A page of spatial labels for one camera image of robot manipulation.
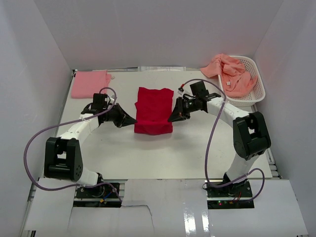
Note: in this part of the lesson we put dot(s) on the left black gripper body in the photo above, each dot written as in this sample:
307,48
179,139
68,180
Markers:
116,115

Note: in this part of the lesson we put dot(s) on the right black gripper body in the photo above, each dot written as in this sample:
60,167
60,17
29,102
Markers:
185,107

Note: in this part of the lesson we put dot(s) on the red t shirt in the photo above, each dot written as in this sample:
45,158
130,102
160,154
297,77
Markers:
153,108

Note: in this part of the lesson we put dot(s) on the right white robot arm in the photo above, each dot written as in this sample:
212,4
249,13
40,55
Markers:
250,134

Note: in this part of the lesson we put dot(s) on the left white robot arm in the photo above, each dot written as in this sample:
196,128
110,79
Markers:
63,158

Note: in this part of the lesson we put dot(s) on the folded pink t shirt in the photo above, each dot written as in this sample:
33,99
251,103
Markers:
87,83

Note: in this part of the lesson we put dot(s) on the white paper sheet rear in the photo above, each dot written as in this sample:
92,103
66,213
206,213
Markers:
160,68

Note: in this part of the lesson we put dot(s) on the salmon t shirt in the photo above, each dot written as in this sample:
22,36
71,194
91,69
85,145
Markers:
236,80

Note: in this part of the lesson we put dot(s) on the white plastic basket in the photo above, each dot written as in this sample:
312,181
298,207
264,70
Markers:
257,93

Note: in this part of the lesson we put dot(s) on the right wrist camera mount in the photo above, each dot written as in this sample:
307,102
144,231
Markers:
181,90

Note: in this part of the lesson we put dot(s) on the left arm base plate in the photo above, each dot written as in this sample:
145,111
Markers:
99,197

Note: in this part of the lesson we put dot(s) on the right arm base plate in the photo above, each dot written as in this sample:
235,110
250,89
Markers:
227,198

